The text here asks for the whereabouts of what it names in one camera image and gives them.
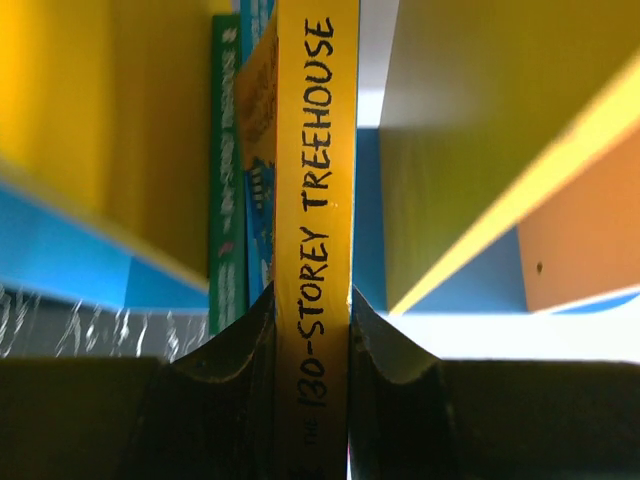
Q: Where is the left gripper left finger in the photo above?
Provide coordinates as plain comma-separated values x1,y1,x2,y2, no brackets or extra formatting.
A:
1,291,276,479

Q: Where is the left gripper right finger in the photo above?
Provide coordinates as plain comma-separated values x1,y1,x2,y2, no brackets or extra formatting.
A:
348,292,639,479

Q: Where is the green coin book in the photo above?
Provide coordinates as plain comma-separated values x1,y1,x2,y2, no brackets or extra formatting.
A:
209,13,247,335

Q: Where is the blue 26-storey treehouse book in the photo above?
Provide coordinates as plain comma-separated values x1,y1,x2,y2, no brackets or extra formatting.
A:
235,1,278,304

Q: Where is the blue 130-storey treehouse book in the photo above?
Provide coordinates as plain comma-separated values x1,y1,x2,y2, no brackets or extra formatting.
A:
273,1,360,479

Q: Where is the black marble pattern mat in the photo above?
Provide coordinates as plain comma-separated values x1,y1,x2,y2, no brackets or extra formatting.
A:
1,287,210,362

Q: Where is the colourful wooden bookshelf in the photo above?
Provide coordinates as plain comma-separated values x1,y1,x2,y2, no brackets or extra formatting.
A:
0,0,640,316

